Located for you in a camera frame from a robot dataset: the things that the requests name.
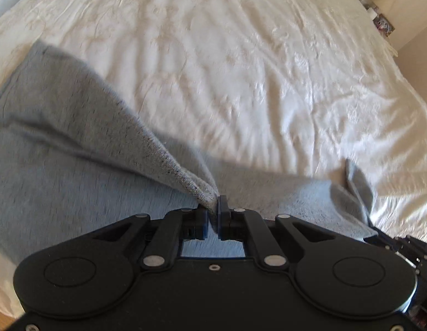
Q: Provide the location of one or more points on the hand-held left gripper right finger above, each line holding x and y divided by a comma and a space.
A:
220, 219

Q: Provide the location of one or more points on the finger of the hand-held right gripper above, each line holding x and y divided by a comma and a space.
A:
380, 238

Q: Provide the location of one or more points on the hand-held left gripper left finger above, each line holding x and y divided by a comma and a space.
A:
201, 224

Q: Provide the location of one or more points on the grey speckled pants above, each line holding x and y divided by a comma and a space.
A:
72, 151

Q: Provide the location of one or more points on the cream embroidered bedspread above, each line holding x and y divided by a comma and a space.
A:
251, 76

